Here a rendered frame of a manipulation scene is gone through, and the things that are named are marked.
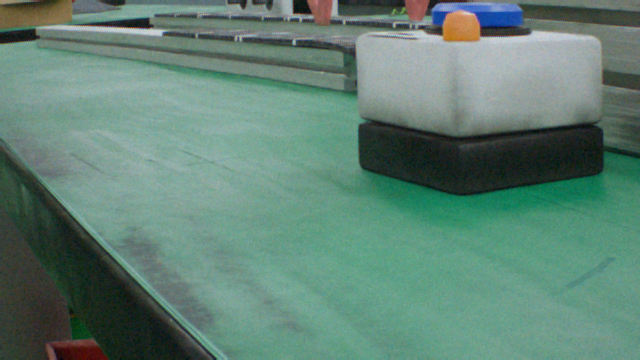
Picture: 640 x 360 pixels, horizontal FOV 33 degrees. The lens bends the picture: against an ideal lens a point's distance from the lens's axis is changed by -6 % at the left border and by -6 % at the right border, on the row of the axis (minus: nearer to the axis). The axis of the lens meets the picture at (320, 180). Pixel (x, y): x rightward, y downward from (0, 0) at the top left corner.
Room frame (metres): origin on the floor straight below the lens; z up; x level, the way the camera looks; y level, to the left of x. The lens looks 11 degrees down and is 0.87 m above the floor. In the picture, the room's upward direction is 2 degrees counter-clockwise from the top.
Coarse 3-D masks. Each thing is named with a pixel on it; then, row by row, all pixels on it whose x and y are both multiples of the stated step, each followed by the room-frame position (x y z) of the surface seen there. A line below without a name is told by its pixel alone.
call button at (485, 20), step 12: (432, 12) 0.48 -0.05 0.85; (444, 12) 0.47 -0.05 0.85; (480, 12) 0.47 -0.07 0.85; (492, 12) 0.47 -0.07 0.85; (504, 12) 0.47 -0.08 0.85; (516, 12) 0.47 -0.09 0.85; (480, 24) 0.47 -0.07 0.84; (492, 24) 0.47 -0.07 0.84; (504, 24) 0.47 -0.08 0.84; (516, 24) 0.47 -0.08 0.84
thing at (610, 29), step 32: (480, 0) 0.62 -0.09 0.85; (512, 0) 0.59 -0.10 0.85; (544, 0) 0.57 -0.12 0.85; (576, 0) 0.54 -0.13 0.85; (608, 0) 0.52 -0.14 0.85; (576, 32) 0.55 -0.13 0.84; (608, 32) 0.52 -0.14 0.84; (608, 64) 0.52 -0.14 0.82; (608, 96) 0.52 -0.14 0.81; (608, 128) 0.52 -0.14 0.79
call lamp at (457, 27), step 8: (448, 16) 0.44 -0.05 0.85; (456, 16) 0.44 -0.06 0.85; (464, 16) 0.44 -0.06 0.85; (472, 16) 0.44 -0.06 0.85; (448, 24) 0.44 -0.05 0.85; (456, 24) 0.44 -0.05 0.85; (464, 24) 0.44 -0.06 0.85; (472, 24) 0.44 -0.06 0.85; (448, 32) 0.44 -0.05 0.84; (456, 32) 0.44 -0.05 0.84; (464, 32) 0.44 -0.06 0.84; (472, 32) 0.44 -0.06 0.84; (456, 40) 0.44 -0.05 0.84; (464, 40) 0.44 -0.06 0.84; (472, 40) 0.44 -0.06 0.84
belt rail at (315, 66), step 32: (64, 32) 1.51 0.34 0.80; (96, 32) 1.37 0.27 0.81; (128, 32) 1.27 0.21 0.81; (160, 32) 1.22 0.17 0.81; (192, 64) 1.08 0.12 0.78; (224, 64) 1.01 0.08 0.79; (256, 64) 0.95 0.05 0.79; (288, 64) 0.91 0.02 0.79; (320, 64) 0.87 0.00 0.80; (352, 64) 0.82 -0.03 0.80
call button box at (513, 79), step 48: (384, 48) 0.48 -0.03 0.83; (432, 48) 0.45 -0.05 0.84; (480, 48) 0.44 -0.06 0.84; (528, 48) 0.45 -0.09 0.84; (576, 48) 0.46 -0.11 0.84; (384, 96) 0.48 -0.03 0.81; (432, 96) 0.45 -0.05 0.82; (480, 96) 0.44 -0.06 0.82; (528, 96) 0.45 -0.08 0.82; (576, 96) 0.46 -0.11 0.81; (384, 144) 0.48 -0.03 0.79; (432, 144) 0.45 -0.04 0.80; (480, 144) 0.44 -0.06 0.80; (528, 144) 0.45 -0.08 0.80; (576, 144) 0.46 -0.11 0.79; (480, 192) 0.44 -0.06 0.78
